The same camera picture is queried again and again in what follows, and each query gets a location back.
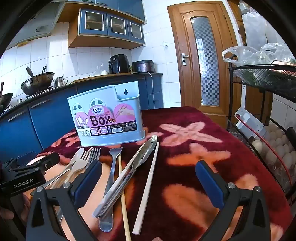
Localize small clear plastic bag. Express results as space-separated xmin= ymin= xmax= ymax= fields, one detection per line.
xmin=91 ymin=66 xmax=108 ymax=77

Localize hanging clear plastic bag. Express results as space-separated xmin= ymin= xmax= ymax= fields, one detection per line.
xmin=239 ymin=2 xmax=278 ymax=49

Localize black air fryer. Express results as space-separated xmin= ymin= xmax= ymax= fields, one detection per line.
xmin=108 ymin=54 xmax=130 ymax=75

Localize red cable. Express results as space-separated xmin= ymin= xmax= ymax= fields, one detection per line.
xmin=236 ymin=115 xmax=293 ymax=186

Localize blue wooden wall cabinet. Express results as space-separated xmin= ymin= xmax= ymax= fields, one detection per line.
xmin=57 ymin=0 xmax=147 ymax=49

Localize black wire rack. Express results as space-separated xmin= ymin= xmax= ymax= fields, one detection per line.
xmin=228 ymin=62 xmax=296 ymax=209

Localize white chopstick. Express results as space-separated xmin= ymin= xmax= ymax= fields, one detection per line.
xmin=132 ymin=142 xmax=160 ymax=235

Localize dark rice cooker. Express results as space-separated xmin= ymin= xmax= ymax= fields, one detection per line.
xmin=132 ymin=60 xmax=156 ymax=74

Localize light blue utensil holder box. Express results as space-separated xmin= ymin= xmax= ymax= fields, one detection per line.
xmin=67 ymin=80 xmax=147 ymax=147

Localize pile of eggs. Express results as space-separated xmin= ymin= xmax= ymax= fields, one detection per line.
xmin=252 ymin=124 xmax=296 ymax=176

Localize red floral blanket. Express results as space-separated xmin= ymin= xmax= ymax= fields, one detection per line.
xmin=30 ymin=107 xmax=289 ymax=241

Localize wooden chopstick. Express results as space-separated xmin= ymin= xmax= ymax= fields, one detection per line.
xmin=118 ymin=155 xmax=132 ymax=241

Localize black wok with ladle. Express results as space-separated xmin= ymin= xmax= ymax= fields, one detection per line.
xmin=20 ymin=66 xmax=55 ymax=95

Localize white power strip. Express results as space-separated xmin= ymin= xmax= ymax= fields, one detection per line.
xmin=234 ymin=108 xmax=266 ymax=139

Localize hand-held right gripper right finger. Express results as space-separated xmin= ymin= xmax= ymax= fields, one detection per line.
xmin=195 ymin=160 xmax=271 ymax=241

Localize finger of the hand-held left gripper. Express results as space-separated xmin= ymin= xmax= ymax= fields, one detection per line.
xmin=30 ymin=153 xmax=60 ymax=171

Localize silver metal tongs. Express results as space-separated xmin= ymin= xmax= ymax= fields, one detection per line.
xmin=92 ymin=135 xmax=158 ymax=219

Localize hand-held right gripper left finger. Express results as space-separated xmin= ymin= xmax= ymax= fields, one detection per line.
xmin=25 ymin=160 xmax=103 ymax=241

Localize wooden door with glass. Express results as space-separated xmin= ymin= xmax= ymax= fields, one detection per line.
xmin=167 ymin=0 xmax=241 ymax=129

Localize large silver metal fork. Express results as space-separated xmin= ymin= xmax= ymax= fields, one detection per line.
xmin=99 ymin=147 xmax=123 ymax=232

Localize metal kettle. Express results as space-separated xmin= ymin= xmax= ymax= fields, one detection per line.
xmin=54 ymin=76 xmax=68 ymax=88

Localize grey range hood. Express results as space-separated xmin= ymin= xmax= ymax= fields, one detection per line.
xmin=5 ymin=2 xmax=60 ymax=50

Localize white power cable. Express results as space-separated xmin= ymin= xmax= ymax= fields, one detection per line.
xmin=146 ymin=71 xmax=156 ymax=109

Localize blue kitchen base cabinets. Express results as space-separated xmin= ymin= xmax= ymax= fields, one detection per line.
xmin=0 ymin=73 xmax=163 ymax=163

